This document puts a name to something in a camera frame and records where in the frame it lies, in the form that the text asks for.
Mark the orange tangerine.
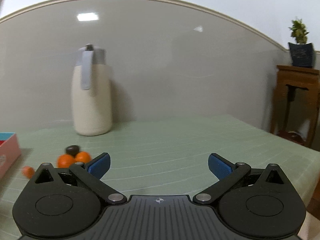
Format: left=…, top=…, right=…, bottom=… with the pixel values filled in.
left=74, top=151, right=92, bottom=163
left=56, top=154, right=75, bottom=168

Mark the dark round fruit far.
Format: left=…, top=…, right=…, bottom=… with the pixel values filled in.
left=65, top=145, right=80, bottom=156

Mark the green checked tablecloth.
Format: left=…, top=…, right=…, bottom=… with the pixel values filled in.
left=1, top=115, right=319, bottom=239

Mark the small orange chunk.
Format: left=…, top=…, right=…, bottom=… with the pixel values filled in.
left=22, top=166, right=35, bottom=179

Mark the colourful cardboard tray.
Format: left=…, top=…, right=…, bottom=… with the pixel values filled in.
left=0, top=132, right=21, bottom=179

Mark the dark wooden plant stand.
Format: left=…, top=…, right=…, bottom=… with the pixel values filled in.
left=270, top=65, right=319, bottom=147

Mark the white thermos jug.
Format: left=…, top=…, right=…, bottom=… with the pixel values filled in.
left=71, top=44, right=112, bottom=137

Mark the potted green plant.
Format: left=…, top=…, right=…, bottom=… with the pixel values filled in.
left=288, top=18, right=315, bottom=69

